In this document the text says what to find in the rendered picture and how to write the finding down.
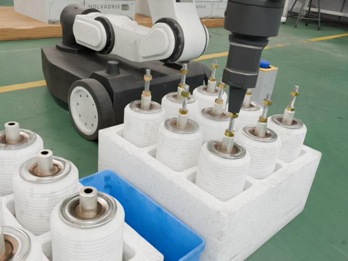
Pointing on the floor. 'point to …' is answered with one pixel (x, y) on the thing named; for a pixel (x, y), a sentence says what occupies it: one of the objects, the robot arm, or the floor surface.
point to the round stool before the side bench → (305, 15)
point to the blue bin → (149, 218)
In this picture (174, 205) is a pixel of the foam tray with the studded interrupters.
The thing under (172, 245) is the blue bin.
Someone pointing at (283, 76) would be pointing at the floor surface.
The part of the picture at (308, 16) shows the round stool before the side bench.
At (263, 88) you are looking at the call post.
